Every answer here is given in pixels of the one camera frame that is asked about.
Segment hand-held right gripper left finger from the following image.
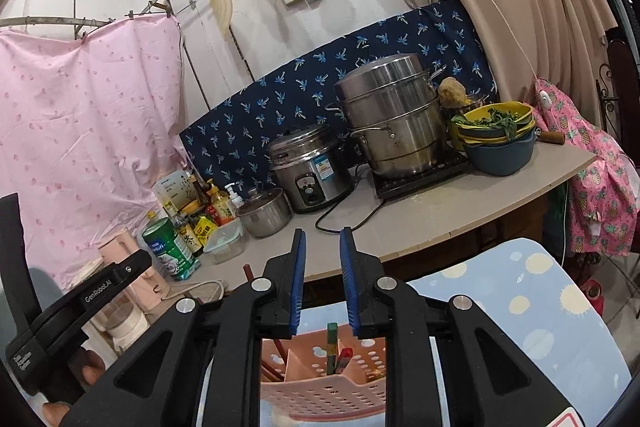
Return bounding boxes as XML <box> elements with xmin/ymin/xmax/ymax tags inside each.
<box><xmin>62</xmin><ymin>228</ymin><xmax>307</xmax><ymax>427</ymax></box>

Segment black power cable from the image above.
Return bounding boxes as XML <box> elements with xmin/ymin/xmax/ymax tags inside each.
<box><xmin>314</xmin><ymin>166</ymin><xmax>387</xmax><ymax>236</ymax></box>

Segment black induction cooker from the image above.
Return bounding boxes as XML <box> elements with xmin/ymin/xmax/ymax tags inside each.
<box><xmin>370</xmin><ymin>151</ymin><xmax>471</xmax><ymax>202</ymax></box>

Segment blue spotted tablecloth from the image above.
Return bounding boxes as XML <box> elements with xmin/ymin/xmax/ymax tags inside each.
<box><xmin>195</xmin><ymin>237</ymin><xmax>633</xmax><ymax>427</ymax></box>

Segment yellow-green bowl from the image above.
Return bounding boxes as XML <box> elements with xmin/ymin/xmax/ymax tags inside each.
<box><xmin>449</xmin><ymin>102</ymin><xmax>537</xmax><ymax>142</ymax></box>

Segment green chopstick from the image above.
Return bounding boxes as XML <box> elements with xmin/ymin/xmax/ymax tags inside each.
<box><xmin>326</xmin><ymin>322</ymin><xmax>341</xmax><ymax>378</ymax></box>

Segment white pump bottle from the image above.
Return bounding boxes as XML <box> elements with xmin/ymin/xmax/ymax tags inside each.
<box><xmin>223</xmin><ymin>183</ymin><xmax>244</xmax><ymax>211</ymax></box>

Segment pink electric kettle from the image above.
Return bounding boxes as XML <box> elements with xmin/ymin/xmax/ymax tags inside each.
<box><xmin>97</xmin><ymin>229</ymin><xmax>172</xmax><ymax>314</ymax></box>

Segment green tin can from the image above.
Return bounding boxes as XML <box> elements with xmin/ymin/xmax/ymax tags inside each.
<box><xmin>141</xmin><ymin>217</ymin><xmax>199</xmax><ymax>282</ymax></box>

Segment pink printed curtain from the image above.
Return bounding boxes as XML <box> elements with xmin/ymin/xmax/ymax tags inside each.
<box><xmin>0</xmin><ymin>14</ymin><xmax>201</xmax><ymax>290</ymax></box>

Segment yellow seasoning packet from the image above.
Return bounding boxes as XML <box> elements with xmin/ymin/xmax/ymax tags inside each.
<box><xmin>195</xmin><ymin>217</ymin><xmax>219</xmax><ymax>249</ymax></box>

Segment stainless steel steamer pot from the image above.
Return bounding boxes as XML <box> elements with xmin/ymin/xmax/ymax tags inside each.
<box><xmin>325</xmin><ymin>53</ymin><xmax>448</xmax><ymax>180</ymax></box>

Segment red plastic stool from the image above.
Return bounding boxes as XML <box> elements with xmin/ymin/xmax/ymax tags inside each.
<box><xmin>581</xmin><ymin>279</ymin><xmax>607</xmax><ymax>324</ymax></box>

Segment blue plastic basin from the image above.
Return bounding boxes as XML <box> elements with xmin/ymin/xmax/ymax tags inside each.
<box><xmin>460</xmin><ymin>127</ymin><xmax>539</xmax><ymax>178</ymax></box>

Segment dark ornate chair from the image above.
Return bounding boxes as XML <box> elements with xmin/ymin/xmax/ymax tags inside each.
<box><xmin>596</xmin><ymin>36</ymin><xmax>640</xmax><ymax>160</ymax></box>

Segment clear plastic food container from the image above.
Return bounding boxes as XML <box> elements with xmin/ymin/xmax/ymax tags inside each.
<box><xmin>204</xmin><ymin>223</ymin><xmax>247</xmax><ymax>265</ymax></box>

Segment white box with teal lid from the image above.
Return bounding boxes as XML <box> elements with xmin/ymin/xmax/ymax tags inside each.
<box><xmin>27</xmin><ymin>263</ymin><xmax>68</xmax><ymax>309</ymax></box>

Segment leafy green vegetables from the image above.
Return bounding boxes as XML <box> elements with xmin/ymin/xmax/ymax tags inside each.
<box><xmin>452</xmin><ymin>106</ymin><xmax>527</xmax><ymax>140</ymax></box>

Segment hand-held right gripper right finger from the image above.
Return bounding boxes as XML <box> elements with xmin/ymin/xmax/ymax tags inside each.
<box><xmin>340</xmin><ymin>227</ymin><xmax>576</xmax><ymax>427</ymax></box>

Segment person's left hand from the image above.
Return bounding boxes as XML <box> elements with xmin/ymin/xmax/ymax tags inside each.
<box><xmin>42</xmin><ymin>349</ymin><xmax>108</xmax><ymax>427</ymax></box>

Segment pink pineapple print cloth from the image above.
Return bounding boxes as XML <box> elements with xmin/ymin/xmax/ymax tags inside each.
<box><xmin>534</xmin><ymin>79</ymin><xmax>640</xmax><ymax>258</ymax></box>

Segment yellow label sauce bottle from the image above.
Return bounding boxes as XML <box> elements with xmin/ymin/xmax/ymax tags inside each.
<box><xmin>206</xmin><ymin>178</ymin><xmax>236</xmax><ymax>226</ymax></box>

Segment small pot with glass lid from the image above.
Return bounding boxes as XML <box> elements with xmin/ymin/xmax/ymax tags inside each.
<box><xmin>235</xmin><ymin>187</ymin><xmax>293</xmax><ymax>239</ymax></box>

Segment white carton box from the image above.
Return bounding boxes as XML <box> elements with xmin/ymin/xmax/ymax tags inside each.
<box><xmin>152</xmin><ymin>172</ymin><xmax>199</xmax><ymax>219</ymax></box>

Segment pink perforated utensil holder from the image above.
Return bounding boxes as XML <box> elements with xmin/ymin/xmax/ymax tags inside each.
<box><xmin>260</xmin><ymin>327</ymin><xmax>397</xmax><ymax>427</ymax></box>

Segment silver rice cooker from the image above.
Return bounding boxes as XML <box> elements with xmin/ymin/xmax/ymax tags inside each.
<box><xmin>267</xmin><ymin>123</ymin><xmax>353</xmax><ymax>214</ymax></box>

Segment tan loofah sponge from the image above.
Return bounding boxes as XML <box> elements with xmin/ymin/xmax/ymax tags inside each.
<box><xmin>438</xmin><ymin>77</ymin><xmax>471</xmax><ymax>108</ymax></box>

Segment dark sauce bottle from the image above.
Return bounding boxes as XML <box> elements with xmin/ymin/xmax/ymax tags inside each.
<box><xmin>172</xmin><ymin>211</ymin><xmax>204</xmax><ymax>259</ymax></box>

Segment white power cord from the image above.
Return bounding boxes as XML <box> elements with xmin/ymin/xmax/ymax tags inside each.
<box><xmin>164</xmin><ymin>278</ymin><xmax>227</xmax><ymax>304</ymax></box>

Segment navy palm print cloth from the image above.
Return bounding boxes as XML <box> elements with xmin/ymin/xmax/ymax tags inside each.
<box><xmin>179</xmin><ymin>0</ymin><xmax>499</xmax><ymax>198</ymax></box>

